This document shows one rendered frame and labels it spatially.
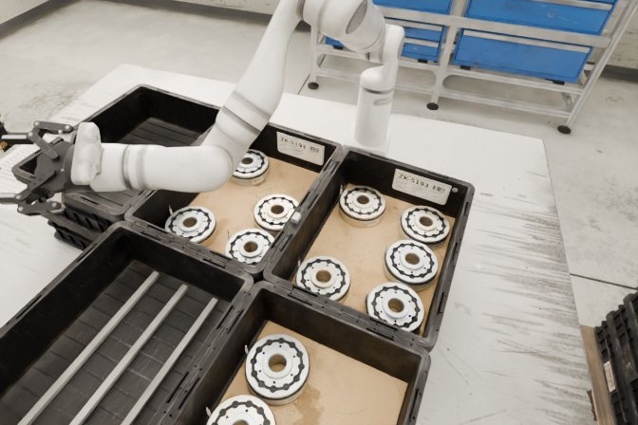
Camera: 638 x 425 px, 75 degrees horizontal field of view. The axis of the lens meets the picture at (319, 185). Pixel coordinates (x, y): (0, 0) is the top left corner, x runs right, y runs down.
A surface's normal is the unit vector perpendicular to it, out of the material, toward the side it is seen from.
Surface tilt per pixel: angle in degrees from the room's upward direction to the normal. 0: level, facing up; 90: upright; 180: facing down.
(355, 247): 0
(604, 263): 0
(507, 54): 90
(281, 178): 0
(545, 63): 90
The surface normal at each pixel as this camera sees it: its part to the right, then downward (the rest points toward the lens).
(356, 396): 0.04, -0.72
